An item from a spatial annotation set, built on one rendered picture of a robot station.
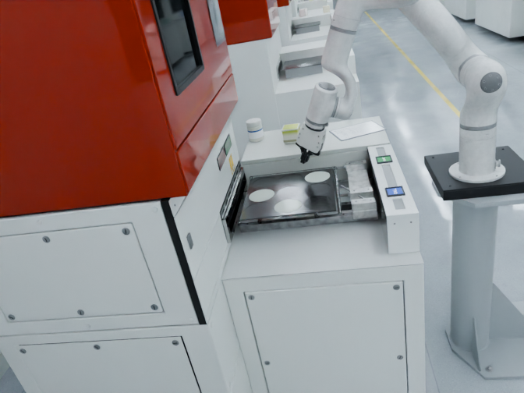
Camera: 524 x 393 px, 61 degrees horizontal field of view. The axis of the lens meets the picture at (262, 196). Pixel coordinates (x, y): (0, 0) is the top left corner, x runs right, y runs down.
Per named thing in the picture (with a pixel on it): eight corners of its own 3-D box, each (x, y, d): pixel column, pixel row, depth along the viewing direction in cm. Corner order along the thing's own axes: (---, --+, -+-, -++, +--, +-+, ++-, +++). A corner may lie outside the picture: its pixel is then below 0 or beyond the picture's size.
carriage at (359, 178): (353, 219, 155) (352, 212, 153) (347, 174, 187) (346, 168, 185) (377, 217, 153) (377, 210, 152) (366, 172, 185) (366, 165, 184)
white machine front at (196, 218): (199, 324, 126) (160, 201, 108) (241, 191, 197) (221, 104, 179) (210, 323, 125) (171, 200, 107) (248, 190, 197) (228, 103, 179)
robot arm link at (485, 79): (490, 117, 163) (493, 50, 152) (509, 134, 147) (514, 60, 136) (455, 122, 165) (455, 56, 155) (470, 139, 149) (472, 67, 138)
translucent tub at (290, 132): (283, 144, 198) (281, 130, 195) (285, 138, 205) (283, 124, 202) (299, 143, 197) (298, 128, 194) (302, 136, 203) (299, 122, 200)
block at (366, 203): (352, 211, 154) (352, 203, 153) (352, 206, 157) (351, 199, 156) (376, 208, 153) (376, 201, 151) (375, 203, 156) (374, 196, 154)
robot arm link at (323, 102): (331, 115, 169) (306, 109, 169) (341, 83, 160) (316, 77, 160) (330, 126, 162) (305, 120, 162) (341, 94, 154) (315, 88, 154)
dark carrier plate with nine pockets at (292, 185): (238, 221, 159) (238, 219, 159) (251, 178, 189) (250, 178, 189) (336, 211, 153) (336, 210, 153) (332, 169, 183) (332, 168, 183)
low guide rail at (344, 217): (240, 232, 166) (238, 225, 165) (241, 230, 168) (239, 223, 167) (378, 219, 158) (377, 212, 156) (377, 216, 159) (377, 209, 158)
